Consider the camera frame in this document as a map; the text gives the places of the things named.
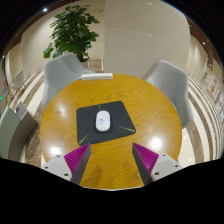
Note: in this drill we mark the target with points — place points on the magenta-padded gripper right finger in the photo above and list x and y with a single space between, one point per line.
151 165

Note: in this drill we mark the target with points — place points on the white power strip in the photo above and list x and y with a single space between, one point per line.
96 76

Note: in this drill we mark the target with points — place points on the black mouse pad green lines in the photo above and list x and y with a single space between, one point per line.
116 116

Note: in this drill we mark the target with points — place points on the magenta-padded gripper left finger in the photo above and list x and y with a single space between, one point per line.
71 164

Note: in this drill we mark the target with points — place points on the white computer mouse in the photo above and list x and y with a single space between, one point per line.
102 120

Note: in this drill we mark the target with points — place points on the grey shell chair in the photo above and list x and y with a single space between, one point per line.
173 90
17 80
60 78

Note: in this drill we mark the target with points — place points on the green potted plant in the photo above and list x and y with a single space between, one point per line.
72 31

